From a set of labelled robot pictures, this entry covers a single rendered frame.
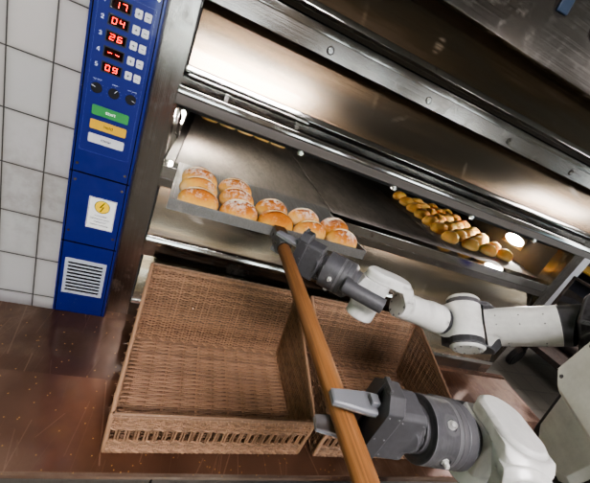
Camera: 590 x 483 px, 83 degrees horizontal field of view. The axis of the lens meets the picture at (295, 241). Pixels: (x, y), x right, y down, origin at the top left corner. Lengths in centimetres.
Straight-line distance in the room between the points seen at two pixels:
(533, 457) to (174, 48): 108
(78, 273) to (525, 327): 127
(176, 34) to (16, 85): 43
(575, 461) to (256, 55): 110
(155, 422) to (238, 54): 98
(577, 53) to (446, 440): 131
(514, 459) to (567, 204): 139
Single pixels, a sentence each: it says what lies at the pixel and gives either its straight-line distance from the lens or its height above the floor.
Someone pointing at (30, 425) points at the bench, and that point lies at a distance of 115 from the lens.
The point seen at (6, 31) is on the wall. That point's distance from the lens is 117.
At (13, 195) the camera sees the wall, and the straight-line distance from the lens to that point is 128.
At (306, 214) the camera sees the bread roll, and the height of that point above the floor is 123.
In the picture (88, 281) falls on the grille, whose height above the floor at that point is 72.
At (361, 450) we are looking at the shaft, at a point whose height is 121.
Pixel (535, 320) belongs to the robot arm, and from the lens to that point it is 92.
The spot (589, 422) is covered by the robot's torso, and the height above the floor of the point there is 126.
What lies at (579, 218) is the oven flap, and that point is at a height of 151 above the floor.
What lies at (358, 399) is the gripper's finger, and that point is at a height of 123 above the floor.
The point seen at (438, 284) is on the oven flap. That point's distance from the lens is 162.
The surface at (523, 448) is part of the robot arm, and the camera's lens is 55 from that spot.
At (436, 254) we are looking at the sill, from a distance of 151.
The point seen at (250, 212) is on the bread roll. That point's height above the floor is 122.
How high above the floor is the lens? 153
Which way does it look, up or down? 23 degrees down
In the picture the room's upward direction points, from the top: 24 degrees clockwise
